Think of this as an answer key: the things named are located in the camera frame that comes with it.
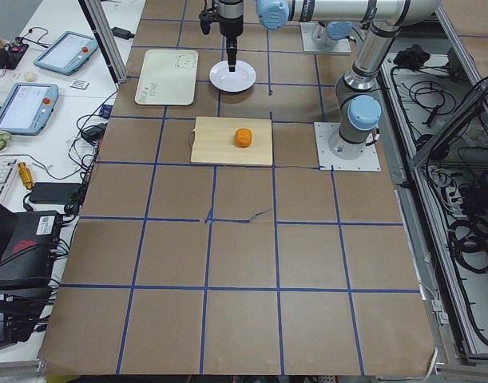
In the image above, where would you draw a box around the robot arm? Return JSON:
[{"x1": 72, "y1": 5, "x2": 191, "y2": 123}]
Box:
[{"x1": 256, "y1": 0, "x2": 440, "y2": 160}]

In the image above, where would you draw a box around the black computer box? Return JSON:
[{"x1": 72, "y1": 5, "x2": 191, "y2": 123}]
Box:
[{"x1": 0, "y1": 209, "x2": 61, "y2": 290}]

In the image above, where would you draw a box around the wooden cutting board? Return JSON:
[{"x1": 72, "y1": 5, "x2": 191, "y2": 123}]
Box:
[{"x1": 190, "y1": 116, "x2": 273, "y2": 166}]

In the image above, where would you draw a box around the lower blue teach pendant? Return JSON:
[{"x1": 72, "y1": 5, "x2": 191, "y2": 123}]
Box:
[{"x1": 0, "y1": 83, "x2": 59, "y2": 136}]

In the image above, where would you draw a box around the orange fruit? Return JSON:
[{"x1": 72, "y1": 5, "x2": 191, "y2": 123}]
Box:
[{"x1": 234, "y1": 128, "x2": 252, "y2": 148}]

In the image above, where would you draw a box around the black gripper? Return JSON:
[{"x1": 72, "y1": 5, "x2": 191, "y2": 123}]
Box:
[{"x1": 216, "y1": 0, "x2": 244, "y2": 73}]

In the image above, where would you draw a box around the gold metal cylinder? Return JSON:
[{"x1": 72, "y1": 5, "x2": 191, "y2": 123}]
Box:
[{"x1": 18, "y1": 162, "x2": 34, "y2": 190}]

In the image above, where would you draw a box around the black power brick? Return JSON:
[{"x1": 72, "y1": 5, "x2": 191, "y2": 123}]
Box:
[{"x1": 29, "y1": 182, "x2": 81, "y2": 204}]

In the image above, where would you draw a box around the blue teach pendant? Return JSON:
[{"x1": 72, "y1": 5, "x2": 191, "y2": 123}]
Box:
[
  {"x1": 0, "y1": 83, "x2": 59, "y2": 136},
  {"x1": 34, "y1": 31, "x2": 98, "y2": 75}
]

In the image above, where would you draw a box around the white round plate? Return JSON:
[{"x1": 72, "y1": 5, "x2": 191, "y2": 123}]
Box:
[{"x1": 209, "y1": 60, "x2": 256, "y2": 93}]

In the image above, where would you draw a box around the upper blue teach pendant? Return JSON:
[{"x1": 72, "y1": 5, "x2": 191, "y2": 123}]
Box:
[{"x1": 34, "y1": 31, "x2": 98, "y2": 75}]

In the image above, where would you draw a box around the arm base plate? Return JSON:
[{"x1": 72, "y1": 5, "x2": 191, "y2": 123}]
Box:
[
  {"x1": 300, "y1": 21, "x2": 352, "y2": 56},
  {"x1": 314, "y1": 122, "x2": 381, "y2": 172}
]

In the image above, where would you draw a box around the cream bear tray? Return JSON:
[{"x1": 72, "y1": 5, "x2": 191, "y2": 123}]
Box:
[{"x1": 134, "y1": 49, "x2": 199, "y2": 106}]

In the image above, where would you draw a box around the aluminium frame post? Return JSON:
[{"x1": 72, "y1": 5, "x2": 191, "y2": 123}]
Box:
[{"x1": 78, "y1": 0, "x2": 128, "y2": 85}]

